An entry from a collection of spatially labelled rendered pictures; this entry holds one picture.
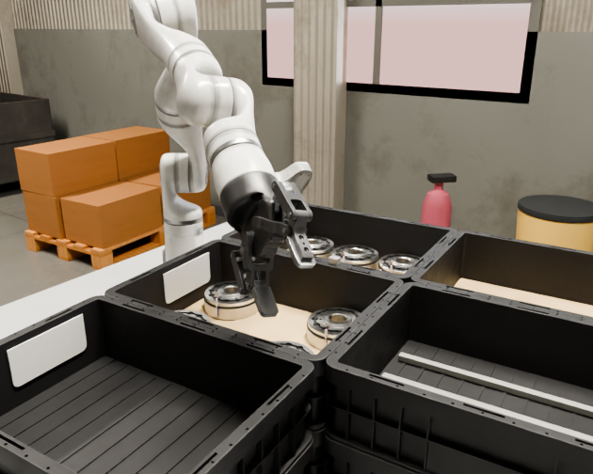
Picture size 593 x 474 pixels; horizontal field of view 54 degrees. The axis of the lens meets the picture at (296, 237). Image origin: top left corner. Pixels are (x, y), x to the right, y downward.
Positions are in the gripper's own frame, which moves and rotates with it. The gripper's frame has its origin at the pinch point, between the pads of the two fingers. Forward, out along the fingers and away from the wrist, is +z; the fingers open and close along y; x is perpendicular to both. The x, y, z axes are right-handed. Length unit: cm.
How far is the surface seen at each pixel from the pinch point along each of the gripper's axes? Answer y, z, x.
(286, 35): -108, -259, 150
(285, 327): -31.8, -13.4, 20.8
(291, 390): -10.3, 7.3, 3.1
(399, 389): -5.0, 11.2, 13.9
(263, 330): -33.2, -13.9, 17.0
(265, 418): -9.9, 10.2, -1.4
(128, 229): -219, -194, 71
